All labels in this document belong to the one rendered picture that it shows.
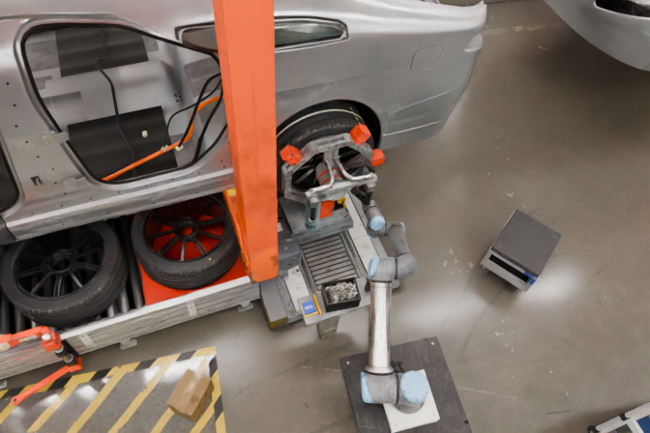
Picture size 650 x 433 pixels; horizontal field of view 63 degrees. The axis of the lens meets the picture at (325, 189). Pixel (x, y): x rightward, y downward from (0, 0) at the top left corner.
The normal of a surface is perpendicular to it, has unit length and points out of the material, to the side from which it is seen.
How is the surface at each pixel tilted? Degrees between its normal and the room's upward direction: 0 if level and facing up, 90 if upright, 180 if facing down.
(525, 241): 0
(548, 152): 0
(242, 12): 90
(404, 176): 0
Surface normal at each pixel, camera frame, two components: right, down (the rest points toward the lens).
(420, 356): 0.07, -0.58
